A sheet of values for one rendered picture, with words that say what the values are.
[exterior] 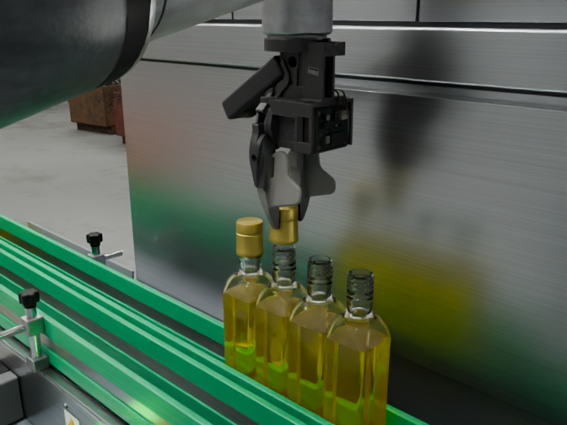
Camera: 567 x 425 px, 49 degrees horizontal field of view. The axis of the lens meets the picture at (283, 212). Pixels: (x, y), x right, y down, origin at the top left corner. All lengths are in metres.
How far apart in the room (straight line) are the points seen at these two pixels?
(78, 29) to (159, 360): 0.73
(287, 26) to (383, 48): 0.16
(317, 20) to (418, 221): 0.27
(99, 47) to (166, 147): 0.91
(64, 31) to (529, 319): 0.61
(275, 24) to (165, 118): 0.52
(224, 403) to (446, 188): 0.39
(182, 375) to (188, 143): 0.41
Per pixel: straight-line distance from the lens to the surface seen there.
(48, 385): 1.05
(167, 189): 1.17
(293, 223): 0.73
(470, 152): 0.72
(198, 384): 0.87
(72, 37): 0.23
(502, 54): 0.70
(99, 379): 0.94
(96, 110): 7.86
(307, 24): 0.65
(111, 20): 0.24
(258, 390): 0.81
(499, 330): 0.76
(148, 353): 0.95
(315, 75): 0.65
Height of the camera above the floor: 1.41
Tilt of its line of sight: 18 degrees down
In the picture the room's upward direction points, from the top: straight up
